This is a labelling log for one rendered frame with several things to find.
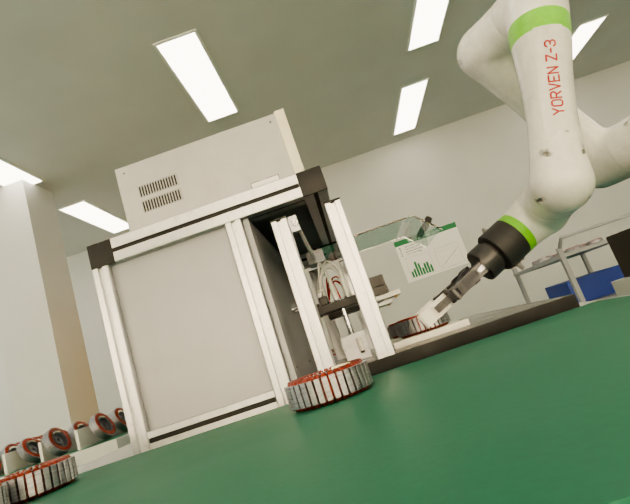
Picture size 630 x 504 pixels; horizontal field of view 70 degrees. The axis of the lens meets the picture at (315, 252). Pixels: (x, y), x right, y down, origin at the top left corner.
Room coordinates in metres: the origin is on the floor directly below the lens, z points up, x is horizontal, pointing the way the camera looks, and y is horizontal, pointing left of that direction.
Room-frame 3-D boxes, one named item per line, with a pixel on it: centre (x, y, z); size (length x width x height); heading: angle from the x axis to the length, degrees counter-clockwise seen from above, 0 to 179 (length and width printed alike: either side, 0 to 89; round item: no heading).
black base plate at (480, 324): (1.08, -0.15, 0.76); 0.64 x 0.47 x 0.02; 178
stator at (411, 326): (0.96, -0.16, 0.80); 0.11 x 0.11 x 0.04
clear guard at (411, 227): (1.27, -0.17, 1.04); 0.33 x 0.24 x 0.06; 88
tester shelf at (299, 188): (1.09, 0.15, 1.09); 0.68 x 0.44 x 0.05; 178
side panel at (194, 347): (0.77, 0.24, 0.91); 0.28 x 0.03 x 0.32; 88
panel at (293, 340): (1.09, 0.09, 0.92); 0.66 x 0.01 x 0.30; 178
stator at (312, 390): (0.61, 0.04, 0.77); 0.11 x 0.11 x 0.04
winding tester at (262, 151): (1.11, 0.15, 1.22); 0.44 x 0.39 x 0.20; 178
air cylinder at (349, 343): (0.97, -0.02, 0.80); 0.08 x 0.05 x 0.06; 178
